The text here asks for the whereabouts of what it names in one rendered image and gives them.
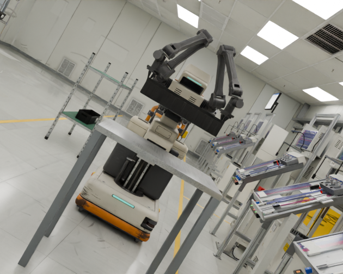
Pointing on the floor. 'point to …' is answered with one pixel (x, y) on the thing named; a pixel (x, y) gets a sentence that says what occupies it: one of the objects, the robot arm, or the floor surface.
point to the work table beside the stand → (142, 145)
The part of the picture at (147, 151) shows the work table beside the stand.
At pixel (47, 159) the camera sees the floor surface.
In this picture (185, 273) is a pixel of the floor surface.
